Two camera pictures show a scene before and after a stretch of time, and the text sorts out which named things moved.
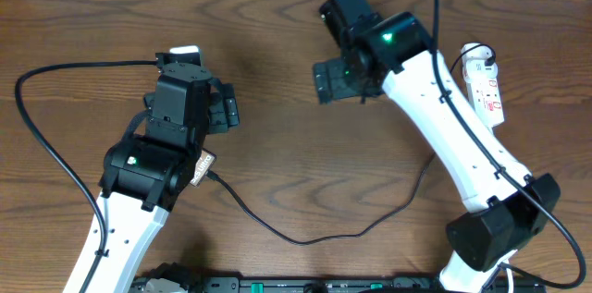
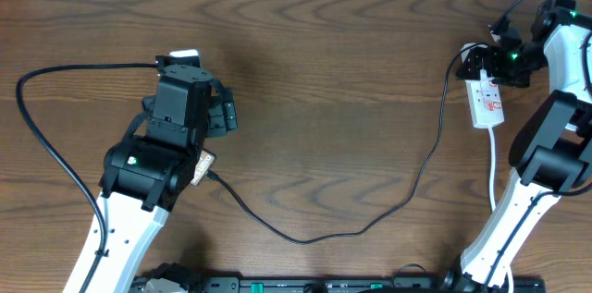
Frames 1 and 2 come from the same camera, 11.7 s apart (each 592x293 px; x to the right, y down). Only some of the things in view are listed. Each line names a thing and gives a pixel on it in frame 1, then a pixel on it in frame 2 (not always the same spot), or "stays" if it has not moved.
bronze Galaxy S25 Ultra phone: [205, 163] stays
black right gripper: [333, 81] -> [492, 54]
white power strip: [486, 96] stays
